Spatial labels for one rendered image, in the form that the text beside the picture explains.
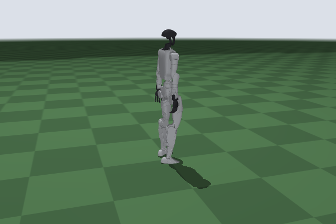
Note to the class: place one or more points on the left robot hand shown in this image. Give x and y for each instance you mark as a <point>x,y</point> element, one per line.
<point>156,94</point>

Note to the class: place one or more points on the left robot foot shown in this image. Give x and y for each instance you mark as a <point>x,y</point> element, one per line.
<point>161,152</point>

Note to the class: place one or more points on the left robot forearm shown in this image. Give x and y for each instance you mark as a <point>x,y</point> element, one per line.
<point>159,80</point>

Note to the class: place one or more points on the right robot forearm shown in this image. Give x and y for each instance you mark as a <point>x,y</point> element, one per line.
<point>174,84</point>

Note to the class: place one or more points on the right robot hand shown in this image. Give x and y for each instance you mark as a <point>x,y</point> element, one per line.
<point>175,104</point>

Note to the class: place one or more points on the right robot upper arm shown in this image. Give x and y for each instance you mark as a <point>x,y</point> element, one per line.
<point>174,57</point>

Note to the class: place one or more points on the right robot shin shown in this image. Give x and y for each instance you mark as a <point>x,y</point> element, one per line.
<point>170,140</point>

